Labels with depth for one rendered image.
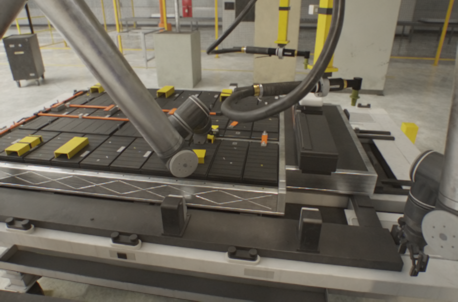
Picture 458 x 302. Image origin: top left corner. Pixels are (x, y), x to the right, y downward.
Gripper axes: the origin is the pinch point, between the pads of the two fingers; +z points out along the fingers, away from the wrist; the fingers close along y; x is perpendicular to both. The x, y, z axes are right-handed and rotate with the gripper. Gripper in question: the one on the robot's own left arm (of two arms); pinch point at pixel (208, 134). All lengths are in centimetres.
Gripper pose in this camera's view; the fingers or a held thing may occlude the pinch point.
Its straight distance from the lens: 155.2
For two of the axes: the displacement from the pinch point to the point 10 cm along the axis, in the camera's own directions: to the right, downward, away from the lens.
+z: 1.2, 2.8, 9.5
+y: -9.9, -0.6, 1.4
